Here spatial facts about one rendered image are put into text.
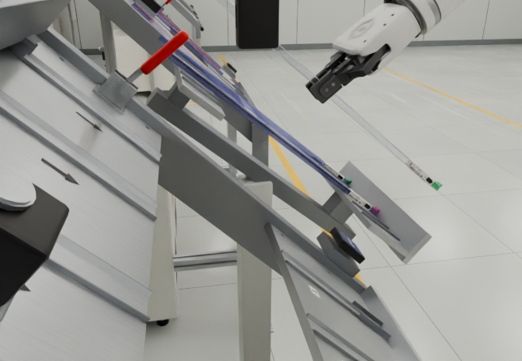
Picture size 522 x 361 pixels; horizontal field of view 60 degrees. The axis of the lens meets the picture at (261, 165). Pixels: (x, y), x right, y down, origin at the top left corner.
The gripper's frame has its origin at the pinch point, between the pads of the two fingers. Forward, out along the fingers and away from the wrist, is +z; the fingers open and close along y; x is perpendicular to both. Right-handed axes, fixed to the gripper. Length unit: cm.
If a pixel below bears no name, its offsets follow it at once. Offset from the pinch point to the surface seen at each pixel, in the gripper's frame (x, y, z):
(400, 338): 22.3, 24.7, 15.0
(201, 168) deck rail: -8.0, 13.3, 19.3
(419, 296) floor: 120, -63, 12
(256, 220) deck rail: 2.4, 13.6, 19.2
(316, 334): 3.7, 33.8, 18.7
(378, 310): 22.5, 18.9, 15.3
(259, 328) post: 35, -8, 40
